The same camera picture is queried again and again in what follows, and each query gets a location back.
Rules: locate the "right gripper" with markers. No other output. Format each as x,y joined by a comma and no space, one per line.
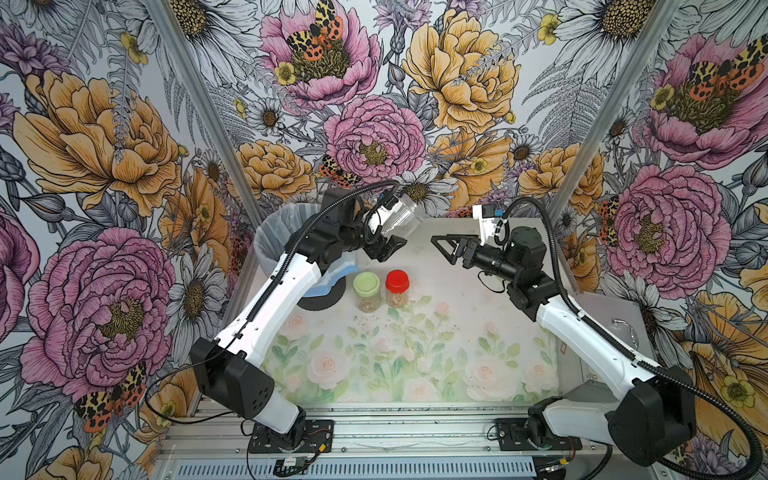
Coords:
468,255

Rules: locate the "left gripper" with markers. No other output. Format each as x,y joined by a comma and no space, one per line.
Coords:
372,238

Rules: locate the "green-lid peanut jar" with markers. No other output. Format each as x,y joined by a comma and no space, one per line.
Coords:
367,289
402,219

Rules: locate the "red-lid peanut jar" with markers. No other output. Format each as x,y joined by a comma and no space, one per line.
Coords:
397,284

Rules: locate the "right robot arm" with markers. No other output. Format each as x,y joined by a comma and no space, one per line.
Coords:
644,410

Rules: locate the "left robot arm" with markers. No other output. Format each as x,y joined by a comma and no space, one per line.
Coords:
227,368

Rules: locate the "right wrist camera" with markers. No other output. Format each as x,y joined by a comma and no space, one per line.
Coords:
493,227

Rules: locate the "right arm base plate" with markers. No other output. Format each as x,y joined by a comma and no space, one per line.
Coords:
513,434

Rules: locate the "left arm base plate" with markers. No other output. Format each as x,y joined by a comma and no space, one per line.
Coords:
309,436

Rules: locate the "aluminium front rail frame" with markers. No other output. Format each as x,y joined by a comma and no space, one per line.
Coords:
395,441

